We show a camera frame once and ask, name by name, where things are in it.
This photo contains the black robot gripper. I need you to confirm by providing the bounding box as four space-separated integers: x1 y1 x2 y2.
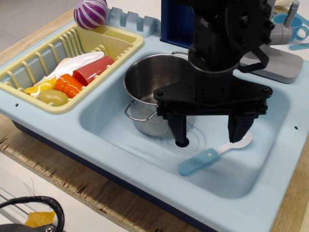
153 75 273 145

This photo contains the blue handled white spoon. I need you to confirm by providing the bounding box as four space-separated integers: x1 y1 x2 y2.
178 131 253 176

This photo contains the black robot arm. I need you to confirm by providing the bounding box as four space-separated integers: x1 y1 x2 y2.
154 0 274 147

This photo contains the stainless steel pot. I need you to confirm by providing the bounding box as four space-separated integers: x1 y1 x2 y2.
124 52 189 138

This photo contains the light blue toy sink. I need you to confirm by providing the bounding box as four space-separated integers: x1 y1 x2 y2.
0 8 309 232

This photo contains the grey toy faucet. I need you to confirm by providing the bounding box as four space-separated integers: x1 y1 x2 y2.
251 0 304 84

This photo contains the dark blue box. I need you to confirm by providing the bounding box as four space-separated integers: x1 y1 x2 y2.
160 0 194 48

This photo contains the blue plastic utensil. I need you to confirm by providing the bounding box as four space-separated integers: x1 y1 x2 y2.
289 43 309 51

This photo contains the red plastic cup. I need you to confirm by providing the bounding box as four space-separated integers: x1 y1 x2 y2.
72 56 114 86

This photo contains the orange toy carrot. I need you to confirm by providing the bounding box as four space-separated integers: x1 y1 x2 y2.
55 74 83 99

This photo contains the white plastic plate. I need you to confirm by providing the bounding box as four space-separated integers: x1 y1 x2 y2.
33 51 105 87

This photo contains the yellow toy potato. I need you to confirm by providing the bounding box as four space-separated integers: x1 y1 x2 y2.
39 89 69 106

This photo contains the purple striped toy onion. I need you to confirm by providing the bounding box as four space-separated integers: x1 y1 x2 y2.
73 0 108 29

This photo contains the yellow toy pepper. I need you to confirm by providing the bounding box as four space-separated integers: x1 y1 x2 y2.
24 78 57 97

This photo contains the yellow dish rack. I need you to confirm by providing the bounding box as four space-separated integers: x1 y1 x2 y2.
0 24 144 114

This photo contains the yellow tape piece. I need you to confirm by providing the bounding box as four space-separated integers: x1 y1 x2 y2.
24 211 56 228

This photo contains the black base device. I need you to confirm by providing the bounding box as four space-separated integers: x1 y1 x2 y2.
0 224 57 232

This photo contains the black braided cable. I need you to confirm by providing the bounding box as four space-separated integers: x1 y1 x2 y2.
0 196 65 232

